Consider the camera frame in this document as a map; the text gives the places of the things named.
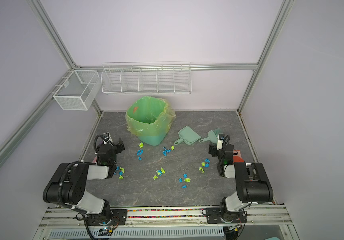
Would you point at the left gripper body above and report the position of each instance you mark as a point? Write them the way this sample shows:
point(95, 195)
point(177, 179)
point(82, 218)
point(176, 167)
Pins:
point(112, 167)

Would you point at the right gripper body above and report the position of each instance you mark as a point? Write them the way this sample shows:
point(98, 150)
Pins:
point(221, 168)

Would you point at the green hand brush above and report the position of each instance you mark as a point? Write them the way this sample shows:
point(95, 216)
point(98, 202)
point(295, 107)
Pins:
point(213, 136)

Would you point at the green dustpan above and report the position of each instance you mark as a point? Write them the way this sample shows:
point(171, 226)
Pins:
point(187, 136)

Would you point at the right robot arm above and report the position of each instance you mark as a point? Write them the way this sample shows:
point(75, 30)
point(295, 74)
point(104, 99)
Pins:
point(251, 180)

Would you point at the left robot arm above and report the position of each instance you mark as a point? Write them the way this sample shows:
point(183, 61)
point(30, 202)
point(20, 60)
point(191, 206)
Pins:
point(67, 187)

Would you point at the paper scraps cluster right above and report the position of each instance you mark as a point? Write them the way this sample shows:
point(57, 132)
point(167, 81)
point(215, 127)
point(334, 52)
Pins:
point(204, 164)

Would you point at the paper scraps cluster far left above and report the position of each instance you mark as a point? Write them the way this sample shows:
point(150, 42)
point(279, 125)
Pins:
point(119, 172)

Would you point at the blue scraps beside bin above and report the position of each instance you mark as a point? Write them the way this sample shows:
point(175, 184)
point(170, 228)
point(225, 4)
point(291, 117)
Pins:
point(140, 151)

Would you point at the paper scraps cluster front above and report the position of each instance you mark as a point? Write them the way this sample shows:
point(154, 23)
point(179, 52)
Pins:
point(184, 180)

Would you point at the paper scraps cluster centre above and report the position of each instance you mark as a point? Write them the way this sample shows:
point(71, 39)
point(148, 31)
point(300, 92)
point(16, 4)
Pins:
point(159, 173)

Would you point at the paper scraps cluster near bin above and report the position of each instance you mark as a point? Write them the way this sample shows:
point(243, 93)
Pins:
point(167, 151)

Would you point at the red rubber glove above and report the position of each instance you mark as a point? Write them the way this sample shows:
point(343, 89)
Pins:
point(237, 157)

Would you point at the green trash bin with bag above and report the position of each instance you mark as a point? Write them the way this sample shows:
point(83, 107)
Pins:
point(150, 119)

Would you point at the small white mesh basket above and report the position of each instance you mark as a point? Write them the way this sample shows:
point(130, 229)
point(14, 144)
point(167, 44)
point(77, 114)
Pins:
point(78, 91)

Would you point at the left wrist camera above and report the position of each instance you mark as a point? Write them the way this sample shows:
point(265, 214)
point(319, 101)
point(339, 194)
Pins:
point(106, 137)

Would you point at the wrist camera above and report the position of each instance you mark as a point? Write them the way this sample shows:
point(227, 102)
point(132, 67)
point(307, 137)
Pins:
point(220, 141)
point(106, 137)

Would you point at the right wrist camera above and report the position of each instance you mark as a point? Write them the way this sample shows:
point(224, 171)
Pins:
point(220, 141)

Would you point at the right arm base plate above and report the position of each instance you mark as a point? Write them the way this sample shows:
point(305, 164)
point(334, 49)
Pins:
point(217, 215)

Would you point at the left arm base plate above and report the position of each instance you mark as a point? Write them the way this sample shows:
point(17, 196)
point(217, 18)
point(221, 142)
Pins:
point(114, 217)

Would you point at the long white wire basket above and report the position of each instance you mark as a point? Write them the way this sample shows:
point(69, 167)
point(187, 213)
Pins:
point(147, 78)

